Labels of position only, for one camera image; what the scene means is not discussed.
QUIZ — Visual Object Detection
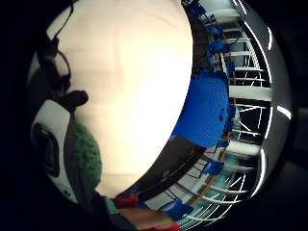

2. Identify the green soft toy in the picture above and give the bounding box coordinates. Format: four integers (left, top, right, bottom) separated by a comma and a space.
64, 122, 104, 197

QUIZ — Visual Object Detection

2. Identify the row of small blue chairs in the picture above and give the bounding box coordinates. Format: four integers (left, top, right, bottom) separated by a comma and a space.
167, 0, 239, 222

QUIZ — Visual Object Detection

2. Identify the red and tan toy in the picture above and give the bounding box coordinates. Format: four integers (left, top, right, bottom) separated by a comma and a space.
110, 193, 181, 231

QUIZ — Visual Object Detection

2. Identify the long ceiling lamp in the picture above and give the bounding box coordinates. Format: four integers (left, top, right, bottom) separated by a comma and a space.
276, 105, 293, 120

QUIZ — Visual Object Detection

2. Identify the black cable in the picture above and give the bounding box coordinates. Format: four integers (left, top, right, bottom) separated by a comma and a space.
47, 2, 75, 85

